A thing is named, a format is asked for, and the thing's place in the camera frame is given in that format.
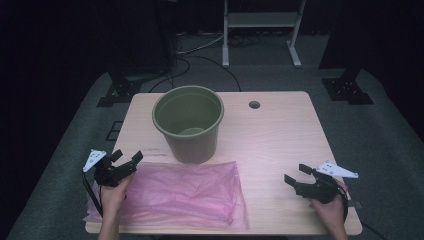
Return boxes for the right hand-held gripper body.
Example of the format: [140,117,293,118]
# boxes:
[293,160,359,204]

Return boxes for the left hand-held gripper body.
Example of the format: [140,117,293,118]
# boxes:
[82,149,138,188]

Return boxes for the pink plastic bag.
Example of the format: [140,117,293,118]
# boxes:
[82,161,250,230]

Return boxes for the green plastic bucket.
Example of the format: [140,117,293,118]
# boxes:
[151,85,225,165]

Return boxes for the person's left hand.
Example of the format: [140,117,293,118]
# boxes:
[99,173,134,217]

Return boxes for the person's right hand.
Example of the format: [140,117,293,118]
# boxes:
[309,179,349,231]

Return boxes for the black stand base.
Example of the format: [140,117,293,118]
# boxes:
[321,66,374,106]
[96,68,144,108]

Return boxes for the white metal stand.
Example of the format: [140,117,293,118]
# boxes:
[221,0,307,69]

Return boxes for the black rectangular floor frame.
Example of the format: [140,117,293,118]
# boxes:
[105,120,124,142]

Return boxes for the left hand-held gripper cable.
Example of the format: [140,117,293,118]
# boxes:
[81,171,104,218]

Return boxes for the hand-held gripper cable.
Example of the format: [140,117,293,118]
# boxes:
[81,171,104,218]
[336,184,384,240]

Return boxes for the right hand-held gripper cable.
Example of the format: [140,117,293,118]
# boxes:
[336,184,384,240]

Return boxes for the looped black floor cable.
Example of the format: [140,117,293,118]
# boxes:
[148,57,192,94]

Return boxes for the long black floor cable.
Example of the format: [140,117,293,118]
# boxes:
[176,54,242,93]

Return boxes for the grey floor cable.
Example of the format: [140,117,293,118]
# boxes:
[175,32,225,56]

